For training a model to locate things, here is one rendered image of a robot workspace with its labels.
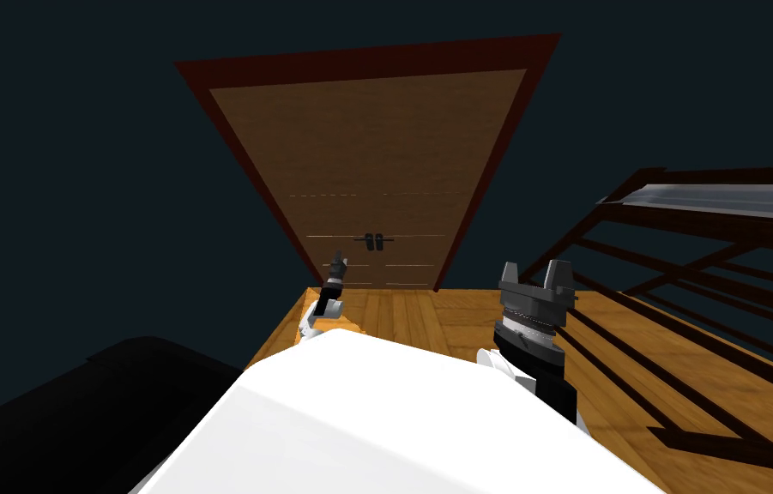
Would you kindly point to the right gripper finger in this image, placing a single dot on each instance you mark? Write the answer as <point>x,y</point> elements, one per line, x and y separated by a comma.
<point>510,274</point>
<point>559,276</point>

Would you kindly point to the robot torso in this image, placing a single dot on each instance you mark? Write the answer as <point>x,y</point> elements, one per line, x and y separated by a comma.
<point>372,425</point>

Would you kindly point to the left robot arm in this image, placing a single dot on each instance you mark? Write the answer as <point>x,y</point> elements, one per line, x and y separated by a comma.
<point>326,296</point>

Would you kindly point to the dark wooden glass-top table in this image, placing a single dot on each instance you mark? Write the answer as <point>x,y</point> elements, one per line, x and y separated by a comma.
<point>715,206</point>

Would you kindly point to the brown wooden door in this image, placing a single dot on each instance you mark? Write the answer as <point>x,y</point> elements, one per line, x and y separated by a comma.
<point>372,158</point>

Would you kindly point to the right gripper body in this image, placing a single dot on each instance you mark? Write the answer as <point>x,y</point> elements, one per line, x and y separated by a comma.
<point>536,302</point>

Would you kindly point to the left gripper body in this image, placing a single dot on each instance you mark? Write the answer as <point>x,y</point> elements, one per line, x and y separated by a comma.
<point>338,268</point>

